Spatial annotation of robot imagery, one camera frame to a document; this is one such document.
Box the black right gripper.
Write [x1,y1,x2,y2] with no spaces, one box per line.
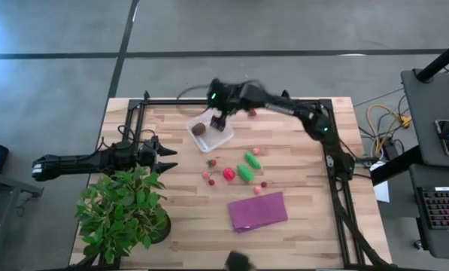
[208,78,247,132]

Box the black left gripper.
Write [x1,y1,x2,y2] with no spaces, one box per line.
[135,135,179,175]

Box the slim green pea pod toy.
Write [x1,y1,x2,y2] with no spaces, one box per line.
[244,151,262,170]

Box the broad green pea pod toy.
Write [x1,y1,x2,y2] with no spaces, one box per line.
[236,163,255,183]

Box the clear plastic tupperware container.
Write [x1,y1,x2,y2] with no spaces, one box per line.
[186,108,235,154]

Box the green leafy plant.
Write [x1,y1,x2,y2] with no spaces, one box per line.
[74,164,168,265]

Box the black plant pot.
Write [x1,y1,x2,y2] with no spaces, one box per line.
[148,212,172,245]

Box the purple folded cloth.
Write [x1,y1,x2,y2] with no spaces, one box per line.
[227,191,289,233]

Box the person's head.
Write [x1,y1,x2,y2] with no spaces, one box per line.
[223,251,257,271]

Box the grey metal stand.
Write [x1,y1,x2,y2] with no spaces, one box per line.
[0,169,44,271]

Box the black power adapter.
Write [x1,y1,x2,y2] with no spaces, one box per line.
[381,139,400,161]

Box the white paper sheet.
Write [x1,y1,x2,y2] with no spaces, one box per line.
[370,161,391,203]

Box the black desk support bar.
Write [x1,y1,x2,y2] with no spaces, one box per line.
[369,145,423,187]

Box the grey side desk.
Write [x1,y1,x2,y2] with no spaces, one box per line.
[400,68,449,169]

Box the black pole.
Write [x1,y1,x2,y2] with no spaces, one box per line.
[414,35,449,84]

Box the black backlit keyboard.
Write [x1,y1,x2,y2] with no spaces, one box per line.
[415,186,449,230]

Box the grey keyboard desk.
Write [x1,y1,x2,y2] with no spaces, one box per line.
[408,163,449,261]

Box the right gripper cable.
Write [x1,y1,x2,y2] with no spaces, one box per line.
[177,84,214,101]

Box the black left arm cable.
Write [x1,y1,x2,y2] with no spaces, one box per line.
[117,123,157,145]

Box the black metal table frame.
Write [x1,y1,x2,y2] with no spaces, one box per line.
[123,90,394,270]

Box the yellow cable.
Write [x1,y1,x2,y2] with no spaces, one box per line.
[366,103,413,157]

